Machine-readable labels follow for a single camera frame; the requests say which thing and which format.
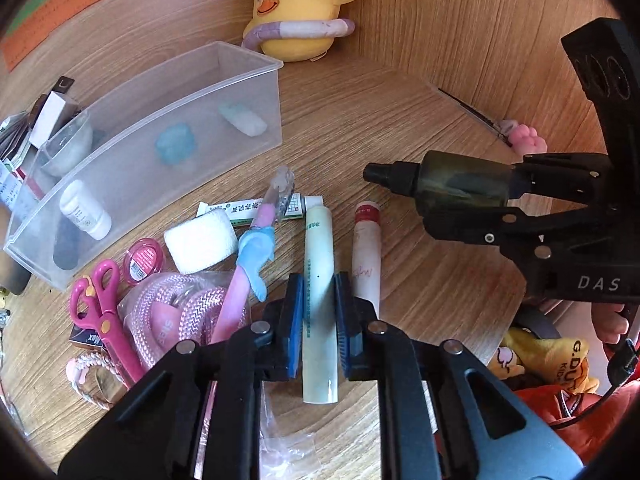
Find clear plastic wrapper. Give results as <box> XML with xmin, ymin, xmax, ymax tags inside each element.
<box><xmin>260</xmin><ymin>430</ymin><xmax>321</xmax><ymax>467</ymax></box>

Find stack of books and papers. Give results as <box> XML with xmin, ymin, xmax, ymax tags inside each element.
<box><xmin>0</xmin><ymin>77</ymin><xmax>81</xmax><ymax>221</ymax></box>

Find blue eraser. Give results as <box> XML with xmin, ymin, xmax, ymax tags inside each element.
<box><xmin>155</xmin><ymin>121</ymin><xmax>196</xmax><ymax>167</ymax></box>

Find black eraser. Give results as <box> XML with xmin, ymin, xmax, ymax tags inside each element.
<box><xmin>52</xmin><ymin>219</ymin><xmax>79</xmax><ymax>272</ymax></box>

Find pink round jar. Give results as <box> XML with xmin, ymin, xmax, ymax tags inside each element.
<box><xmin>121</xmin><ymin>238</ymin><xmax>165</xmax><ymax>287</ymax></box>

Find black cable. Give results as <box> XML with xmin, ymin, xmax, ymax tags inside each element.
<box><xmin>550</xmin><ymin>339</ymin><xmax>638</xmax><ymax>428</ymax></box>

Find white teal eraser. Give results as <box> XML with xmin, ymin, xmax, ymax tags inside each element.
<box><xmin>219</xmin><ymin>102</ymin><xmax>267</xmax><ymax>136</ymax></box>

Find pink white twisted hair tie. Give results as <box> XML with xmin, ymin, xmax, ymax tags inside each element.
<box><xmin>66</xmin><ymin>352</ymin><xmax>126</xmax><ymax>408</ymax></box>

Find white bandage roll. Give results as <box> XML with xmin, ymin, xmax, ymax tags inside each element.
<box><xmin>164</xmin><ymin>210</ymin><xmax>239</xmax><ymax>275</ymax></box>

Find small translucent bowl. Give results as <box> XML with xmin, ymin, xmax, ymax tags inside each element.
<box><xmin>39</xmin><ymin>110</ymin><xmax>94</xmax><ymax>178</ymax></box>

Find dark glass bottle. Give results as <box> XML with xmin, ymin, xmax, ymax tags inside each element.
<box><xmin>363</xmin><ymin>151</ymin><xmax>517</xmax><ymax>213</ymax></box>

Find pink tube with red cap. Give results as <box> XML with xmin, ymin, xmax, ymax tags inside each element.
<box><xmin>351</xmin><ymin>201</ymin><xmax>382</xmax><ymax>313</ymax></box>

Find white ointment box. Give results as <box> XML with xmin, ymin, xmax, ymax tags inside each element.
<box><xmin>196</xmin><ymin>192</ymin><xmax>306</xmax><ymax>226</ymax></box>

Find clear plastic bin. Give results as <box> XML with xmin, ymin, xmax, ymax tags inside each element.
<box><xmin>4</xmin><ymin>40</ymin><xmax>284</xmax><ymax>292</ymax></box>

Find yellow duck plush toy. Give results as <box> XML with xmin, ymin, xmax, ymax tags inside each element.
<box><xmin>487</xmin><ymin>327</ymin><xmax>601</xmax><ymax>396</ymax></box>

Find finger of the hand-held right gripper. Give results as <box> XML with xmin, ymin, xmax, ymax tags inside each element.
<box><xmin>422</xmin><ymin>204</ymin><xmax>603</xmax><ymax>262</ymax></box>
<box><xmin>510</xmin><ymin>152</ymin><xmax>617</xmax><ymax>207</ymax></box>

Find pink toothbrush with blue holder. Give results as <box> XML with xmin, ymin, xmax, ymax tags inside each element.
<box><xmin>210</xmin><ymin>166</ymin><xmax>296</xmax><ymax>346</ymax></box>

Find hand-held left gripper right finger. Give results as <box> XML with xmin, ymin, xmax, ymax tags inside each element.
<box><xmin>334</xmin><ymin>271</ymin><xmax>586</xmax><ymax>480</ymax></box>

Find orange clothing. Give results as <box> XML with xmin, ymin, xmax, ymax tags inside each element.
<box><xmin>510</xmin><ymin>360</ymin><xmax>640</xmax><ymax>463</ymax></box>

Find pink paw toy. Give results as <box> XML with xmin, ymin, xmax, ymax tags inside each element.
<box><xmin>501</xmin><ymin>119</ymin><xmax>548</xmax><ymax>158</ymax></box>

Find green paper note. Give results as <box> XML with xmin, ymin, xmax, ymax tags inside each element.
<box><xmin>2</xmin><ymin>0</ymin><xmax>98</xmax><ymax>41</ymax></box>

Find pink scissors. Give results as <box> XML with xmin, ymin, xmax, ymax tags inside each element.
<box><xmin>69</xmin><ymin>259</ymin><xmax>146</xmax><ymax>383</ymax></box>

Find person's right hand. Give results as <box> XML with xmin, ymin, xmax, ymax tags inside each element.
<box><xmin>590</xmin><ymin>302</ymin><xmax>633</xmax><ymax>346</ymax></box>

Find yellow chick plush toy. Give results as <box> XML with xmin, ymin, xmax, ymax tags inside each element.
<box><xmin>242</xmin><ymin>0</ymin><xmax>358</xmax><ymax>63</ymax></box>

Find small dark box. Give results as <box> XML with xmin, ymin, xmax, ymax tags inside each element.
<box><xmin>69</xmin><ymin>324</ymin><xmax>106</xmax><ymax>352</ymax></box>

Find pale green tube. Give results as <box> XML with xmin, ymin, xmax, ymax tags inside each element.
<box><xmin>301</xmin><ymin>205</ymin><xmax>340</xmax><ymax>406</ymax></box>

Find pink rope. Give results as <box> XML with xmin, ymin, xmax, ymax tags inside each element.
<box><xmin>117</xmin><ymin>272</ymin><xmax>251</xmax><ymax>376</ymax></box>

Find white cardboard box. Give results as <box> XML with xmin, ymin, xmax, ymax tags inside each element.
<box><xmin>29</xmin><ymin>92</ymin><xmax>68</xmax><ymax>148</ymax></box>

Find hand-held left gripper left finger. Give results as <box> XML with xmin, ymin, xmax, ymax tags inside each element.
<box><xmin>57</xmin><ymin>274</ymin><xmax>306</xmax><ymax>480</ymax></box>

